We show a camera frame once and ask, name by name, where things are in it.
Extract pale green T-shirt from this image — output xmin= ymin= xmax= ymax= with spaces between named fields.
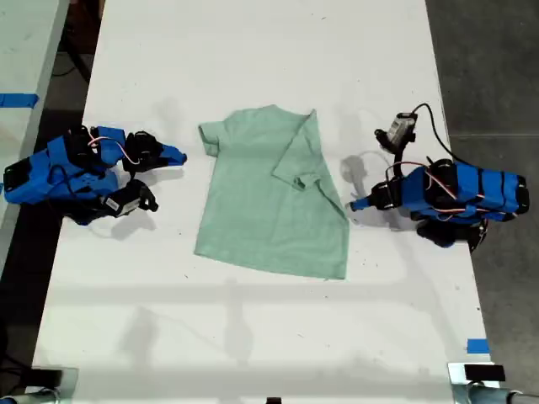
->
xmin=193 ymin=104 xmax=351 ymax=281

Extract long blue tape strip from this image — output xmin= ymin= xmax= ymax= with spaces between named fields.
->
xmin=0 ymin=93 xmax=40 ymax=109

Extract white side table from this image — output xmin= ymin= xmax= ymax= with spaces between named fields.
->
xmin=0 ymin=0 xmax=71 ymax=270

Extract small black box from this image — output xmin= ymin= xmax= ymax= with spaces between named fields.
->
xmin=464 ymin=364 xmax=506 ymax=382
xmin=30 ymin=368 xmax=64 ymax=386

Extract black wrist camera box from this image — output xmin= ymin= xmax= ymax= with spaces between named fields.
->
xmin=385 ymin=111 xmax=419 ymax=145
xmin=100 ymin=186 xmax=143 ymax=216

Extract thin black floor cable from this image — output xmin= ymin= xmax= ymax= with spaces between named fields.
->
xmin=51 ymin=41 xmax=92 ymax=83

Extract metal table bracket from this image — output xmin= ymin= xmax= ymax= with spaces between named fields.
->
xmin=8 ymin=366 xmax=80 ymax=404
xmin=446 ymin=361 xmax=539 ymax=404

